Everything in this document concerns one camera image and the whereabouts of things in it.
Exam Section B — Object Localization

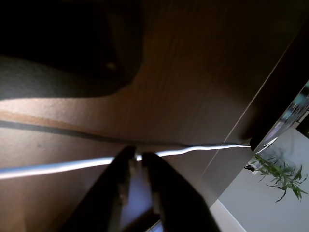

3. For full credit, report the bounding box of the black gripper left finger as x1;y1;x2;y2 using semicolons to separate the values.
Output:
61;145;136;232

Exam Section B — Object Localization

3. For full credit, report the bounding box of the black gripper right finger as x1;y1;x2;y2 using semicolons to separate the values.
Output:
141;152;222;232

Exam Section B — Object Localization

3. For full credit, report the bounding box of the green leafy plant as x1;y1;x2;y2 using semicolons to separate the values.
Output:
251;154;309;203

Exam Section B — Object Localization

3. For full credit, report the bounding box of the white cable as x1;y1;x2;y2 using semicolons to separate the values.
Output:
0;142;252;181

